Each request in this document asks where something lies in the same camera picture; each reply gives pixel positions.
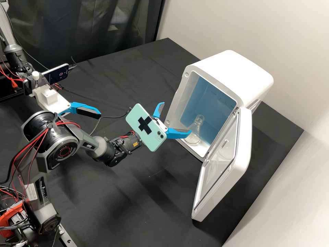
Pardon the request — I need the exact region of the wrist camera phone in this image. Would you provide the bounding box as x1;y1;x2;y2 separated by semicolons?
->
22;63;70;96
125;103;169;153

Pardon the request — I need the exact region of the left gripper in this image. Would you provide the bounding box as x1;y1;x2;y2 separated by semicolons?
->
33;85;101;120

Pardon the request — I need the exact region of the incubator door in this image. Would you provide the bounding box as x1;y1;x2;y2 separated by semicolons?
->
191;106;253;222

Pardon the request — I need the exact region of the clear flask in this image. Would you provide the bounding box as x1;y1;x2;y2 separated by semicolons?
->
184;115;206;146

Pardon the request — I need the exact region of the white incubator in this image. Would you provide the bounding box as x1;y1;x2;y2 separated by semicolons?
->
164;50;274;159

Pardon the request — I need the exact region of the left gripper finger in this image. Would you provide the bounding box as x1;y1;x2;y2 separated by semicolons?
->
153;102;166;120

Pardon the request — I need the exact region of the left wrist camera phone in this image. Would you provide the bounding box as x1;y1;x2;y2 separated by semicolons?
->
22;63;70;96

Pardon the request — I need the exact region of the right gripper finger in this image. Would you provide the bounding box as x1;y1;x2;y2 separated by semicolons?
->
166;127;193;141

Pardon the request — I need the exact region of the right wrist camera phone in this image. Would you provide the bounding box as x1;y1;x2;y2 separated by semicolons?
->
125;103;169;153

